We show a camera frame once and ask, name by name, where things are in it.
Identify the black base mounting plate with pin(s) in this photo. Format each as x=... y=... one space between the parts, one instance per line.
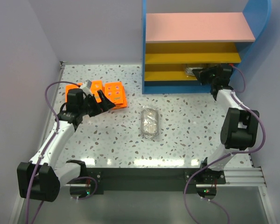
x=141 y=179

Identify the orange Scrub Mommy box bottom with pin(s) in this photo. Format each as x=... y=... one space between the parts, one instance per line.
x=118 y=97

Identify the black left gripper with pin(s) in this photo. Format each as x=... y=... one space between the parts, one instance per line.
x=96 y=104

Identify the blue pink yellow shelf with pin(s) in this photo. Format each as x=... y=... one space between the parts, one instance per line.
x=171 y=40

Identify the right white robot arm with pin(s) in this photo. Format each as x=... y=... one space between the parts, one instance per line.
x=240 y=126

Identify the orange Scrub Mommy box top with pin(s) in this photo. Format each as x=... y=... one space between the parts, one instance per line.
x=110 y=86

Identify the orange scrub mommy box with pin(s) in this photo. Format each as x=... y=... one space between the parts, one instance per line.
x=110 y=86
x=118 y=97

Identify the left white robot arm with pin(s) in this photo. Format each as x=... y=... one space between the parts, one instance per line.
x=38 y=179

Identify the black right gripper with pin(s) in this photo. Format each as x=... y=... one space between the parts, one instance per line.
x=205 y=75

